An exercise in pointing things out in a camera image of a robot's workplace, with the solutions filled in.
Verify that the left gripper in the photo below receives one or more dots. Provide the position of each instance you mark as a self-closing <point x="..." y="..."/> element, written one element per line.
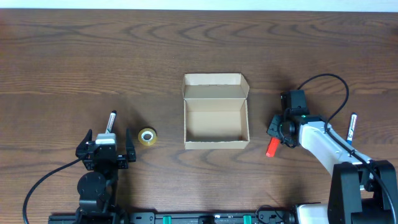
<point x="122" y="163"/>

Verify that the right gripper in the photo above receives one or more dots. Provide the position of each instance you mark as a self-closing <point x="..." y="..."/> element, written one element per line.
<point x="273" y="122"/>

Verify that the red utility knife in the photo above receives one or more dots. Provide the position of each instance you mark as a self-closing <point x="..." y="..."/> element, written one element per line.
<point x="272" y="147"/>

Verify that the black marker pen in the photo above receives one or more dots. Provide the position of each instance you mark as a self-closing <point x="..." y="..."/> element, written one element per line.
<point x="111" y="120"/>

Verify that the yellow tape roll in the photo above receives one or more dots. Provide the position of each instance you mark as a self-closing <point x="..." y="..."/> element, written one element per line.
<point x="147" y="136"/>

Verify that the blue marker pen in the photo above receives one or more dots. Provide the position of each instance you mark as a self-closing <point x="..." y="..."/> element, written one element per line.
<point x="352" y="124"/>

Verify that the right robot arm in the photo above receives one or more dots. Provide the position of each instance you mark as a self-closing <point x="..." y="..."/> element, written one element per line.
<point x="362" y="190"/>

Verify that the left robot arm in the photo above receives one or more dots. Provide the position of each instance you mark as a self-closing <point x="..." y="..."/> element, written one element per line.
<point x="98" y="187"/>

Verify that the open cardboard box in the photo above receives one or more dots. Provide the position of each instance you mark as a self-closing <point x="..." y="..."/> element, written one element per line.
<point x="215" y="111"/>

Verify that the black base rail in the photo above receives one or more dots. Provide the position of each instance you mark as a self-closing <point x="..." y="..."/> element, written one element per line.
<point x="264" y="216"/>

